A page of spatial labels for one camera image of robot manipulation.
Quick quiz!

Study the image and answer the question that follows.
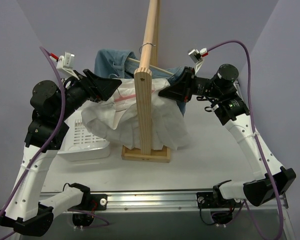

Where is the pink hanger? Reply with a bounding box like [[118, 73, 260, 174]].
[[108, 74, 157, 102]]

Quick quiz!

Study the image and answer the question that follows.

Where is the blue denim garment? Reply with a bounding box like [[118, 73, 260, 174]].
[[93, 48, 191, 117]]

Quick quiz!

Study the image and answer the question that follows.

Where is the white pleated skirt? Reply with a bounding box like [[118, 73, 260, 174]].
[[81, 78, 191, 150]]

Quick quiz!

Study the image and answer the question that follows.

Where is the beige hanger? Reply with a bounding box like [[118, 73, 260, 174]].
[[127, 42, 174, 76]]

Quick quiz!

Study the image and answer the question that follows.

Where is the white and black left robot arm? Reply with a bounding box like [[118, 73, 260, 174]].
[[0, 69, 122, 237]]

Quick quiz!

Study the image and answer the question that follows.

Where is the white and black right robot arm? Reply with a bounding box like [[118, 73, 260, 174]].
[[158, 64, 296, 207]]

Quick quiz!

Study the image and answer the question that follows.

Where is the wooden clothes rack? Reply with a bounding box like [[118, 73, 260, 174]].
[[121, 0, 171, 163]]

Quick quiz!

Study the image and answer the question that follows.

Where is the white plastic basket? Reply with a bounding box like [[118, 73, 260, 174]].
[[57, 116, 110, 162]]

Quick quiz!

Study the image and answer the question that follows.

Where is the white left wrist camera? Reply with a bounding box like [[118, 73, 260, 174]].
[[49, 52, 79, 80]]

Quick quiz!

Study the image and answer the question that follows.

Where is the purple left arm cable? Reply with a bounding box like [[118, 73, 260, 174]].
[[0, 46, 110, 240]]

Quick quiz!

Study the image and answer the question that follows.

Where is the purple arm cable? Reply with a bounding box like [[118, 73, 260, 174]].
[[0, 46, 110, 240], [207, 39, 290, 240]]

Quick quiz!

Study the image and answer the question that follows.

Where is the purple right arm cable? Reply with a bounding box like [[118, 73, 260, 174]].
[[207, 39, 290, 240]]

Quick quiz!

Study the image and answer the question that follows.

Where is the aluminium mounting rail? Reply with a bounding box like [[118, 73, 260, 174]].
[[14, 75, 291, 240]]

